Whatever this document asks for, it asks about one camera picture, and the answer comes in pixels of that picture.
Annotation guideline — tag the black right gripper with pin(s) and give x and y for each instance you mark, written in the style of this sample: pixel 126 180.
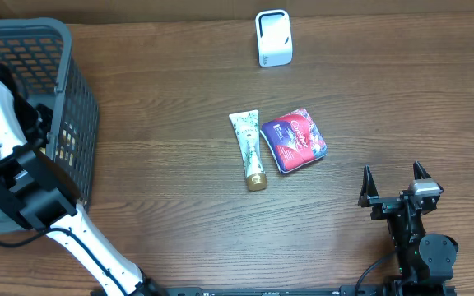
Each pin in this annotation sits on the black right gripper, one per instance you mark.
pixel 384 205

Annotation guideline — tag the red purple Carefree pack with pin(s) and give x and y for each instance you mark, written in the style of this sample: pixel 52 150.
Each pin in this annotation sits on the red purple Carefree pack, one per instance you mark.
pixel 294 140

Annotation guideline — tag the white floral cream tube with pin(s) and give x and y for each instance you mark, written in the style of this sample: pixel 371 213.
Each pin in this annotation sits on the white floral cream tube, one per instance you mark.
pixel 246 128

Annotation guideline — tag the orange Kleenex tissue pack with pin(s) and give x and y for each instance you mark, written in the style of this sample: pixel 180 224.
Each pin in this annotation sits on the orange Kleenex tissue pack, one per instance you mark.
pixel 68 145

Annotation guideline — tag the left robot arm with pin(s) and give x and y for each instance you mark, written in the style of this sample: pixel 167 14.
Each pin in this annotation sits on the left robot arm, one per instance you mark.
pixel 38 194

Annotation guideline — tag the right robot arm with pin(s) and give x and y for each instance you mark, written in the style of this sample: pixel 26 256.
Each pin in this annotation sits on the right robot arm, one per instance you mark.
pixel 425 261

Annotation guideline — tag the white barcode scanner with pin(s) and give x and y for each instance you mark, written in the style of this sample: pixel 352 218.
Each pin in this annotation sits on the white barcode scanner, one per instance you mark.
pixel 274 38

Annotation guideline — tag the grey plastic shopping basket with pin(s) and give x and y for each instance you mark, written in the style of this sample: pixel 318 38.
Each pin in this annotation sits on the grey plastic shopping basket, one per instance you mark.
pixel 38 53

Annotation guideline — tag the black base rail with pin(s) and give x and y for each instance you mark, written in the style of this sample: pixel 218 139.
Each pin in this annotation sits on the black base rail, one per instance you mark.
pixel 344 290

